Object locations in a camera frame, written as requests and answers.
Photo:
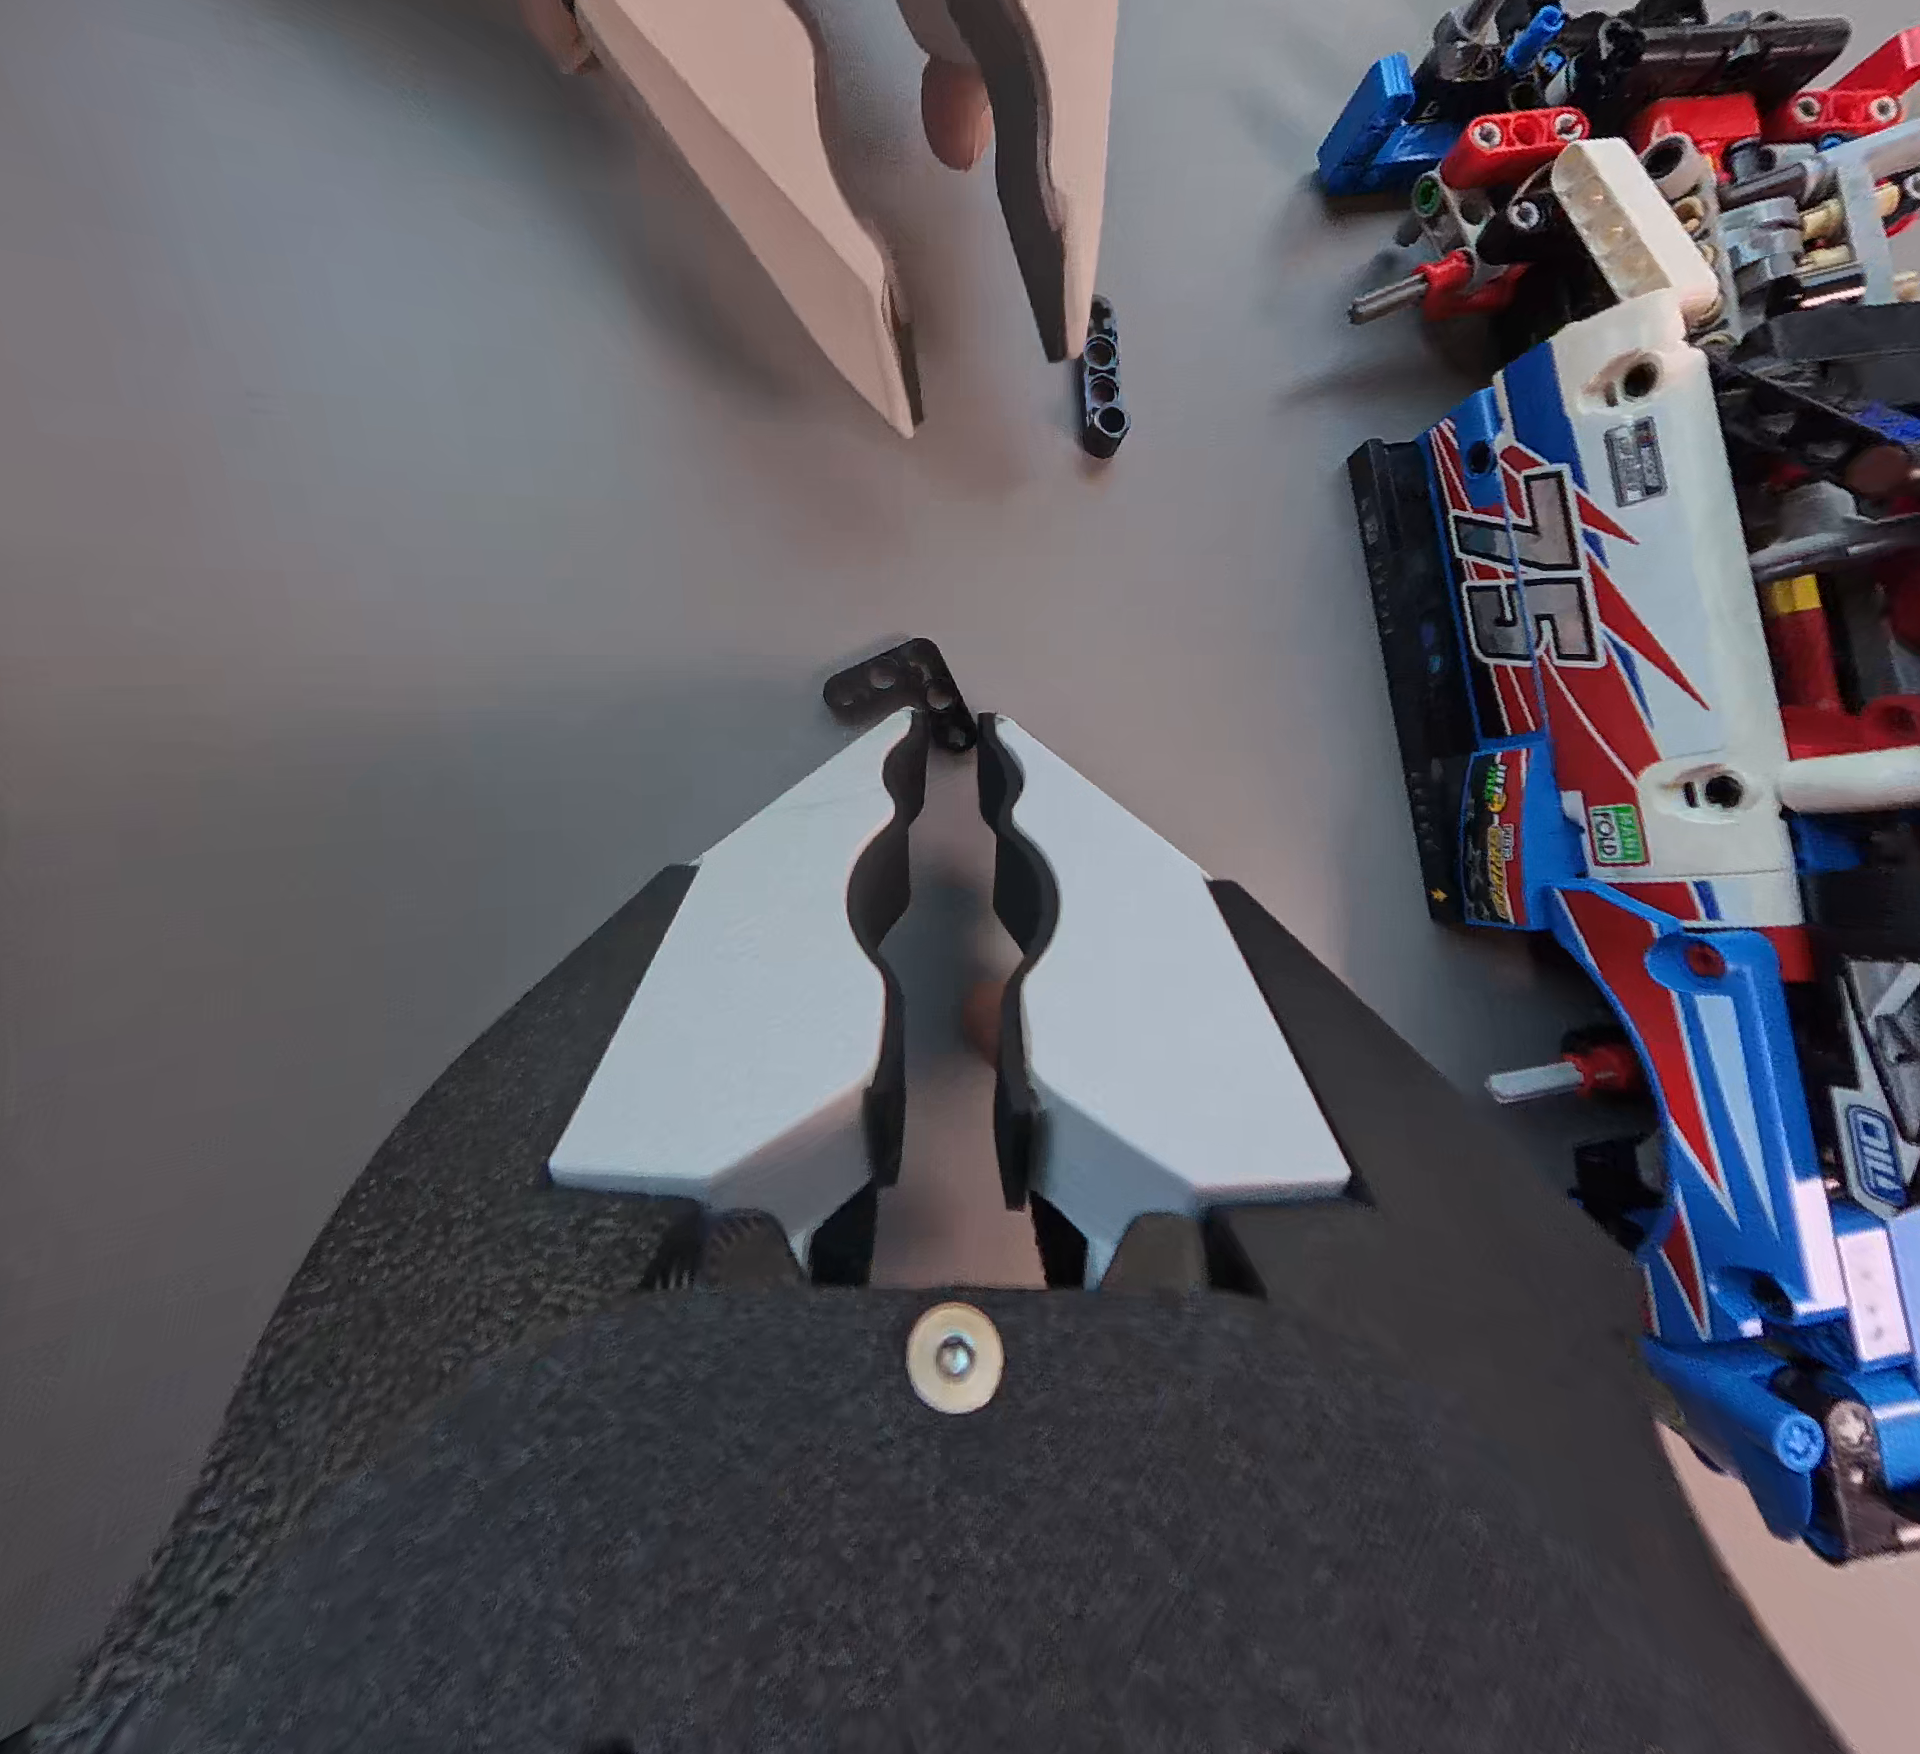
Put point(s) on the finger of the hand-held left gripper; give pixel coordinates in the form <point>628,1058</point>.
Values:
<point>1079,14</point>
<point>705,60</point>

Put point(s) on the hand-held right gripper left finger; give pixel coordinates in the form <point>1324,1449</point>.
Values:
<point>720,1035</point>

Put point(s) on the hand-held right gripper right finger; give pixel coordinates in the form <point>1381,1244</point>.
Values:
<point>1185,1035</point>

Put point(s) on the black thin connector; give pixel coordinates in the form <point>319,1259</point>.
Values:
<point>1101,382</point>

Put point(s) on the black thin frame piece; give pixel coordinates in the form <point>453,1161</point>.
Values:
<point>886,678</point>

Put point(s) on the toy race car model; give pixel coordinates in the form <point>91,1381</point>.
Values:
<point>1620,734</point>

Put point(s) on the grey desk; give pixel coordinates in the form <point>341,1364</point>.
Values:
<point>376,586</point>

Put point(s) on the person's left hand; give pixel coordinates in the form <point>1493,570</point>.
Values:
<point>952,120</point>

